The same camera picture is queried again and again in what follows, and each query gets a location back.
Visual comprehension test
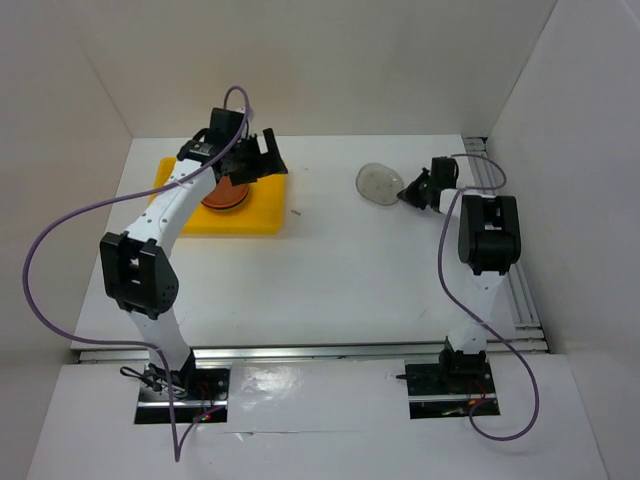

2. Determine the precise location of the grey translucent plate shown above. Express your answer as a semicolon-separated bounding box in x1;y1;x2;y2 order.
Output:
355;163;404;206
201;179;250;210

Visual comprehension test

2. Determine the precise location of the green plate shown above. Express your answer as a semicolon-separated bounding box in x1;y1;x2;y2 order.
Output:
205;196;249;215

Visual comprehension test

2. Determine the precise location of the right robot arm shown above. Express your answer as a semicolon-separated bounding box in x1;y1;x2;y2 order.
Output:
397;156;521;392

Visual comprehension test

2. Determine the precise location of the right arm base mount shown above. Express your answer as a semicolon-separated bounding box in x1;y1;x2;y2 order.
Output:
395;363;500;420

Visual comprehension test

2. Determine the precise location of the yellow plastic bin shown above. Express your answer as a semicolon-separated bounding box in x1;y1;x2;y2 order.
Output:
181;175;286;236

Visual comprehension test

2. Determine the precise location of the aluminium rail front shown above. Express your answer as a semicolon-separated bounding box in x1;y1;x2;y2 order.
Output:
77;340;549;364

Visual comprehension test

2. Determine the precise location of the aluminium rail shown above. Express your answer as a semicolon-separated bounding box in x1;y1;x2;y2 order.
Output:
77;340;549;364
463;136;549;354

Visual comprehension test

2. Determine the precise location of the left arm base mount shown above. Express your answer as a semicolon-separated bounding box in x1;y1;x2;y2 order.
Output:
119;365;231;425

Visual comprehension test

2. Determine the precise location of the aluminium rail right side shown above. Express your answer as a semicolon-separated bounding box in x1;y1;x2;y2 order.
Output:
463;136;549;354

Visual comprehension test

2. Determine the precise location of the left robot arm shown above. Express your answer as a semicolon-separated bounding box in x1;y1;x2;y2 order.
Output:
100;108;287;399

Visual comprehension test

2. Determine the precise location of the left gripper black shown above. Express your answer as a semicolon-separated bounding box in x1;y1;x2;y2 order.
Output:
227;128;285;187

